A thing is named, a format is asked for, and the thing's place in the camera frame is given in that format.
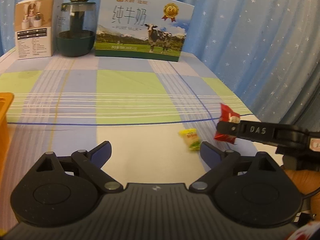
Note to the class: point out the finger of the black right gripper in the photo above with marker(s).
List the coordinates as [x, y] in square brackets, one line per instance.
[225, 128]

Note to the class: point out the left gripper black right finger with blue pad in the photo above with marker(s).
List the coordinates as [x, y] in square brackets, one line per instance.
[221, 164]

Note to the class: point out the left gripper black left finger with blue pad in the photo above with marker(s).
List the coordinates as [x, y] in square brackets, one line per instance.
[89, 164]

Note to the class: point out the red brown snack bar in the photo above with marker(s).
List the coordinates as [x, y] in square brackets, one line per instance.
[229, 116]

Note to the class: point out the person's right hand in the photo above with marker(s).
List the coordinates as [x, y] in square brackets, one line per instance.
[307, 181]

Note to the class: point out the yellow candy packet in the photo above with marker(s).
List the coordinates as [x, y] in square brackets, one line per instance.
[191, 138]

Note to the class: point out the plaid tablecloth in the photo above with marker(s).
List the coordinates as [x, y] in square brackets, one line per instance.
[63, 104]

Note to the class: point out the blue star curtain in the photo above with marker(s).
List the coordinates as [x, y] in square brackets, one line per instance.
[265, 51]

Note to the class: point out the orange plastic basket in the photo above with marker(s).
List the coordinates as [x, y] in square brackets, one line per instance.
[6, 100]

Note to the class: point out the dark green glass jar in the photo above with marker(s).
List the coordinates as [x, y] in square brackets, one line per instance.
[76, 28]

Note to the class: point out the milk carton gift box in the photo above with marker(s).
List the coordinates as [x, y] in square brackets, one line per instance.
[143, 29]

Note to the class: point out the white product box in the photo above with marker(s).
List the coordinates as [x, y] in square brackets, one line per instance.
[35, 27]

